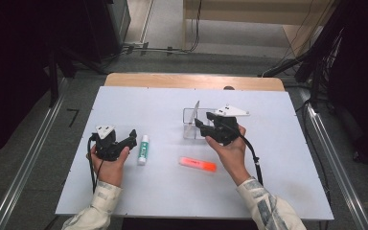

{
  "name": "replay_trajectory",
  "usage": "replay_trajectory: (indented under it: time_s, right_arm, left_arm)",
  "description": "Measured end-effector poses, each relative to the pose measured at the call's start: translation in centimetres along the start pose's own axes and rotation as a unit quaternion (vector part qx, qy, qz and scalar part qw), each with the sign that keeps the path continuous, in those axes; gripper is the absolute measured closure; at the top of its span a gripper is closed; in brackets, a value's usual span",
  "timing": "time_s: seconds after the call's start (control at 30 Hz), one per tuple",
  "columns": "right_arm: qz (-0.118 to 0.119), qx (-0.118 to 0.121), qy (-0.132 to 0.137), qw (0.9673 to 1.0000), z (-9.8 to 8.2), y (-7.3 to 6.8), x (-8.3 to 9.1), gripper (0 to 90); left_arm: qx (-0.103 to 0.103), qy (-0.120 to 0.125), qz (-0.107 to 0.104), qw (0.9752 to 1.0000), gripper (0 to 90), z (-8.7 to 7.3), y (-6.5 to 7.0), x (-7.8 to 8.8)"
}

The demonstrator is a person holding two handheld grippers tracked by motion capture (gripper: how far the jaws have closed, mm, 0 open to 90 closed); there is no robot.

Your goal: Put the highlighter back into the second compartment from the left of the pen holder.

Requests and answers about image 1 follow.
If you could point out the clear plastic pen holder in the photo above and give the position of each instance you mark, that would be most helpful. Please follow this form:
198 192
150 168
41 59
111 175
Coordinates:
189 127

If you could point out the wooden table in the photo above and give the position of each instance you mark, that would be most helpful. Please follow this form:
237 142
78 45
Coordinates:
172 80

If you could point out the aluminium floor rail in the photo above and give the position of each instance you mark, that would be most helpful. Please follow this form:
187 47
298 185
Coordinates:
335 179
28 159

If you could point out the light wooden furniture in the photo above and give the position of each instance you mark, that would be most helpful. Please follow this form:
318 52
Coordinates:
236 12

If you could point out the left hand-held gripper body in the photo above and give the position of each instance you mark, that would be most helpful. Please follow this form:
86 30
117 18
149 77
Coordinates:
106 147

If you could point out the orange highlighter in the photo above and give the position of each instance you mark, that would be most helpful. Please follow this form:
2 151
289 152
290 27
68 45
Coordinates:
198 164

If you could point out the white board sheet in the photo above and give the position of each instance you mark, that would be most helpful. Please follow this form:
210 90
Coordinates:
179 191

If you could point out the white green glue stick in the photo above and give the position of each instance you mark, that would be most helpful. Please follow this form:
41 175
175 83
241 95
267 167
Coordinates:
143 150

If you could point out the black metal stand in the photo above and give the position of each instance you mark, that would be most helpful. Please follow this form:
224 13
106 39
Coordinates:
53 83

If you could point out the person's right hand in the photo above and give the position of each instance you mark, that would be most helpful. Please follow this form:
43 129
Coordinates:
231 156

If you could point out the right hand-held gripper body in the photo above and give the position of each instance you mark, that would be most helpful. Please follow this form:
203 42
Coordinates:
225 127

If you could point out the person's left hand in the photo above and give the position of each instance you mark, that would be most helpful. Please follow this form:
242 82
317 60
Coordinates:
110 172

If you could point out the dark cabinet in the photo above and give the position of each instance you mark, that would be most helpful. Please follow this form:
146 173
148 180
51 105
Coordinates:
108 25

